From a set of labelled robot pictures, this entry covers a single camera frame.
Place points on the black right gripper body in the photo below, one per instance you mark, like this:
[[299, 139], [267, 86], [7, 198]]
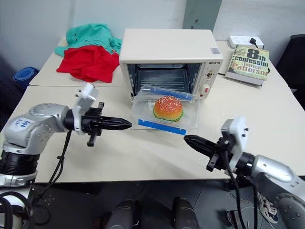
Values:
[[221, 152]]

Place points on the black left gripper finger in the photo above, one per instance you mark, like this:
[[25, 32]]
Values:
[[114, 127], [114, 120]]

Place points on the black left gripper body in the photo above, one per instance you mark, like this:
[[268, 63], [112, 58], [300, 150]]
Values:
[[91, 121]]

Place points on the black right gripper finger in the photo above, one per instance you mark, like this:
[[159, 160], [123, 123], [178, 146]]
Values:
[[202, 142], [201, 149]]

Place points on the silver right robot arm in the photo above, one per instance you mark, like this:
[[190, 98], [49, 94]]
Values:
[[271, 167]]

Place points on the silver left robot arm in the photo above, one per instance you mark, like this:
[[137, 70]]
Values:
[[43, 119]]

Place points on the clear blue-clipped food container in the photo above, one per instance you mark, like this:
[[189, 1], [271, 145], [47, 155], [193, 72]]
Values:
[[145, 112]]

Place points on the cream white toaster oven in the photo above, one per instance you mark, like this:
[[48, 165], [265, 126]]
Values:
[[166, 47]]

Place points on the toy sesame hamburger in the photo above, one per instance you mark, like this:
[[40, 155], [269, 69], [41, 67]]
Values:
[[168, 107]]

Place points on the red cloth garment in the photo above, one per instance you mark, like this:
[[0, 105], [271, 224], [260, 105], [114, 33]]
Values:
[[90, 62]]

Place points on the dark rounded shape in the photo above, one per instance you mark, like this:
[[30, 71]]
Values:
[[184, 213], [124, 214]]

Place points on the white sneaker shoe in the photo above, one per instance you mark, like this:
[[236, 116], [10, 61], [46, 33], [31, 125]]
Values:
[[268, 207]]

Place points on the blue rolled foam mat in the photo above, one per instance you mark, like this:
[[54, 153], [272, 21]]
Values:
[[25, 76]]

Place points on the dark fabric seat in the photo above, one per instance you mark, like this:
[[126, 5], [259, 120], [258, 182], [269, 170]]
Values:
[[9, 95]]

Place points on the green cloth garment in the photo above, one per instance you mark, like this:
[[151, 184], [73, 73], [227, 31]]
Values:
[[93, 34]]

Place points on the thick paperback book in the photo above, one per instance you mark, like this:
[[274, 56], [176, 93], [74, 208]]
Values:
[[250, 63]]

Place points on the white power strip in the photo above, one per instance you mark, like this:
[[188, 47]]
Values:
[[238, 40]]

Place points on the black power plug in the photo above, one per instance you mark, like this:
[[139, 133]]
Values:
[[254, 42]]

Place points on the black office chair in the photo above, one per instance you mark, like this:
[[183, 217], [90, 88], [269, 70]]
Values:
[[294, 62]]

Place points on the grey-green door panel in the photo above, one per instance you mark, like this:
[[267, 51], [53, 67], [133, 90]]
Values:
[[200, 14]]

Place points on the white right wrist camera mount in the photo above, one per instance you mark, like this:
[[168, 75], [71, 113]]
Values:
[[236, 133]]

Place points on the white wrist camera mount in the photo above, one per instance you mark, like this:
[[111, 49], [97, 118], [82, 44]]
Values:
[[87, 94], [236, 133]]

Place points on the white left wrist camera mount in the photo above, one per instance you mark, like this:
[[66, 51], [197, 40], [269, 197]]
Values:
[[87, 94]]

